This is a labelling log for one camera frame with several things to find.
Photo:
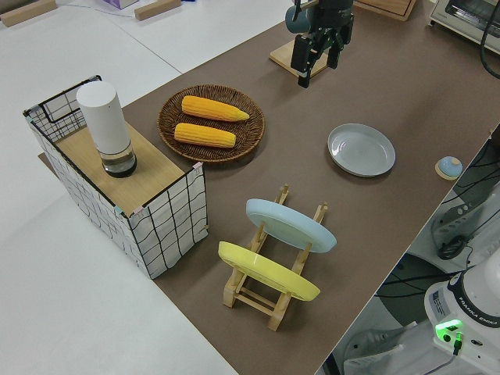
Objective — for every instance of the light blue plate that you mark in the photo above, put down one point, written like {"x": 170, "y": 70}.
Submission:
{"x": 289, "y": 224}

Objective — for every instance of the purple white box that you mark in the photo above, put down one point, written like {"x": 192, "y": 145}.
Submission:
{"x": 119, "y": 3}

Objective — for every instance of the right yellow corn cob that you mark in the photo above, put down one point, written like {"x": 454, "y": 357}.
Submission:
{"x": 203, "y": 134}

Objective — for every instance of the teal binder clip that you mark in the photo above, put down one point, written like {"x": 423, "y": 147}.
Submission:
{"x": 118, "y": 210}

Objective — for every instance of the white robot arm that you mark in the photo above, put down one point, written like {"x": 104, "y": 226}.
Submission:
{"x": 468, "y": 301}

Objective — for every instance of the brown table mat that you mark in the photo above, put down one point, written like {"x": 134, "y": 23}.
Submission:
{"x": 371, "y": 97}

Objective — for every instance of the left yellow corn cob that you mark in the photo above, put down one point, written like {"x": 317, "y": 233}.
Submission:
{"x": 211, "y": 107}

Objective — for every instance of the brown wicker basket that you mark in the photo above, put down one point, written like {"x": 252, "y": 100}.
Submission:
{"x": 250, "y": 134}

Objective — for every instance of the wooden dish rack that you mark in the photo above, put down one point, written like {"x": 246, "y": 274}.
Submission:
{"x": 278, "y": 312}

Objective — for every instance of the yellow corn cob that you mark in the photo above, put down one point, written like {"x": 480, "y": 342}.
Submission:
{"x": 203, "y": 134}
{"x": 211, "y": 107}

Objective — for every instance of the white perforated bracket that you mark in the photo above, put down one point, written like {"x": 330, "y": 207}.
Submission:
{"x": 457, "y": 222}

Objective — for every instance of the pink binder clip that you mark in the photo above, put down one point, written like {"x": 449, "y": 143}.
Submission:
{"x": 139, "y": 211}
{"x": 198, "y": 167}

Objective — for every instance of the wooden mug rack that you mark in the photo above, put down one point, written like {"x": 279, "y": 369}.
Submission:
{"x": 283, "y": 56}

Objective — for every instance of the gray plate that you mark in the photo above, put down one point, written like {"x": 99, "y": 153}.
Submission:
{"x": 361, "y": 150}

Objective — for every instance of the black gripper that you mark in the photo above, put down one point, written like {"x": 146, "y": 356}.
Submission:
{"x": 334, "y": 11}

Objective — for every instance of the white toaster oven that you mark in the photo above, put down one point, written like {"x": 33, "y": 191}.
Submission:
{"x": 461, "y": 11}

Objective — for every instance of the yellow plate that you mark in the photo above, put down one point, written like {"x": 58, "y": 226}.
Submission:
{"x": 269, "y": 273}

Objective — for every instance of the light wooden board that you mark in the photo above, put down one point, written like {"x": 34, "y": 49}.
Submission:
{"x": 156, "y": 176}

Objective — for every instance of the light wooden block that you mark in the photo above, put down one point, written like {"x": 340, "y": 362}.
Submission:
{"x": 23, "y": 13}
{"x": 156, "y": 8}

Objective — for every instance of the dark blue mug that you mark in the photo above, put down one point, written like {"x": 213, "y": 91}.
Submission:
{"x": 295, "y": 19}

